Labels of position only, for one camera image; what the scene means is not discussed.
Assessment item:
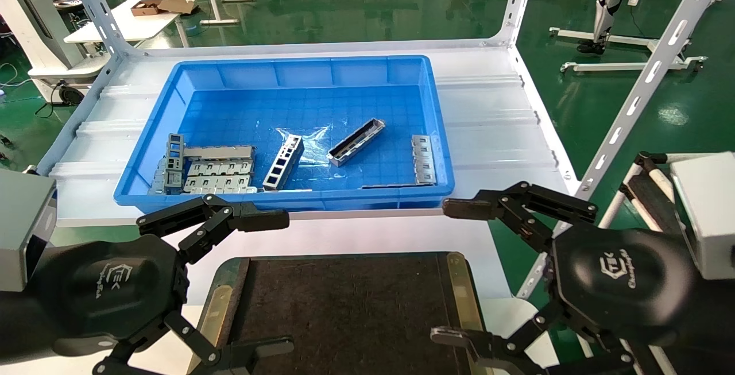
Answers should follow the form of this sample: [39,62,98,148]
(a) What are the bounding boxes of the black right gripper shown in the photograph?
[430,181,698,375]

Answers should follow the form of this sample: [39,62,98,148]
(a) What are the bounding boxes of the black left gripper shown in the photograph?
[36,194,295,375]

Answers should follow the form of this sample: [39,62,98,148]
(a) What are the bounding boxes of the long grey metal housing part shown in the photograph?
[327,118,386,168]

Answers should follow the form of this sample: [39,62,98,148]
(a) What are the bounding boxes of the grey ladder-shaped metal part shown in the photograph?
[262,135,305,192]

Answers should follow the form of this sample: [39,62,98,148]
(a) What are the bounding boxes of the grey windowed metal cage part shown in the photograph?
[162,133,186,195]

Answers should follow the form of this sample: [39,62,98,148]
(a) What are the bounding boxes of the silver slotted metal plate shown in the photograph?
[183,175,258,195]
[185,160,254,177]

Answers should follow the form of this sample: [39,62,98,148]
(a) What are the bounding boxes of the black tray with brass rails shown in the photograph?
[187,251,490,375]

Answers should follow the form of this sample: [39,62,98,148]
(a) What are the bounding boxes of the clear plastic bag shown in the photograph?
[275,126,349,179]

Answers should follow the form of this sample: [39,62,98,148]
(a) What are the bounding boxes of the blue plastic bin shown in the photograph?
[113,55,456,215]

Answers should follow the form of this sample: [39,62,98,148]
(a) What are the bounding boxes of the white wheeled stand base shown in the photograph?
[548,25,709,75]

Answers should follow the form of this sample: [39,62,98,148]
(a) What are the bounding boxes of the white perforated shelving rack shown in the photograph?
[17,0,735,301]

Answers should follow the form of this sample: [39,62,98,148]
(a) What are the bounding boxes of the white table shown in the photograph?
[63,0,206,48]

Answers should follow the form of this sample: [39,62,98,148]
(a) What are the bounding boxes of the open cardboard box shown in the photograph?
[130,0,198,17]

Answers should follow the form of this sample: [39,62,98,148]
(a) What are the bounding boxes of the silver slotted metal bracket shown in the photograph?
[411,134,438,185]

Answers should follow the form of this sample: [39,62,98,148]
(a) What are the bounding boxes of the white tube frame black pads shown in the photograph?
[619,150,687,235]

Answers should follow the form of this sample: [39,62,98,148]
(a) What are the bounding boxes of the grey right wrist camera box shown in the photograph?
[670,152,735,281]

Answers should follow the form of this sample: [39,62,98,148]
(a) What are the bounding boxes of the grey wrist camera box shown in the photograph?
[670,152,735,281]
[0,169,57,293]

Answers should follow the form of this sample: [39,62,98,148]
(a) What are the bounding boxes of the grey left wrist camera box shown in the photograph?
[0,169,57,293]

